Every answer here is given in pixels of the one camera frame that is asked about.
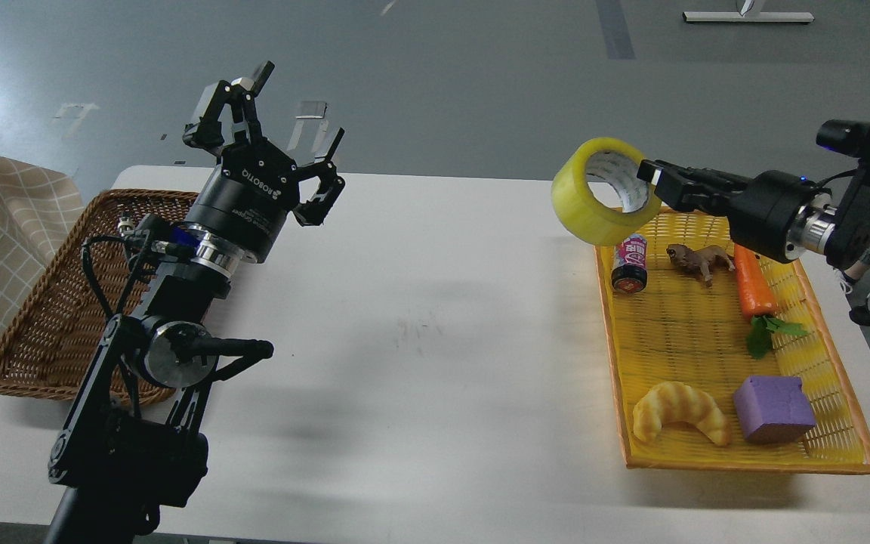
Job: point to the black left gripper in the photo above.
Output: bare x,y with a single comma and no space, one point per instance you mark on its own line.
243,200

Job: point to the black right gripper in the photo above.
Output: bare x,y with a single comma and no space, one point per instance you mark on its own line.
776,215

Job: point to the yellow tape roll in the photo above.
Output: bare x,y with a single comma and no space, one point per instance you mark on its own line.
597,195

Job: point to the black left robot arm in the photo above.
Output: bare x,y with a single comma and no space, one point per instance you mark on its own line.
131,444

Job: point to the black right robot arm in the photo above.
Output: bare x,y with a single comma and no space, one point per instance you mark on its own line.
851,236

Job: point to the brown toy animal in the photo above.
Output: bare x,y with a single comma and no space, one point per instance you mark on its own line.
699,262

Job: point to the small drink can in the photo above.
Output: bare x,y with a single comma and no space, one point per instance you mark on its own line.
629,274

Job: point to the toy carrot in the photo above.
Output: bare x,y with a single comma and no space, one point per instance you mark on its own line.
758,305

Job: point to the white stand base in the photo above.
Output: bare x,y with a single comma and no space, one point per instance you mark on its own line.
749,12

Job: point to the toy croissant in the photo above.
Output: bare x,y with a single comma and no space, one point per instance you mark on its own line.
676,402

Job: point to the purple foam block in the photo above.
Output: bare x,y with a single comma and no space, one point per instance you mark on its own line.
773,409

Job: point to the brown wicker basket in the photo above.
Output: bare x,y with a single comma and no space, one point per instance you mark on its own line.
46,350

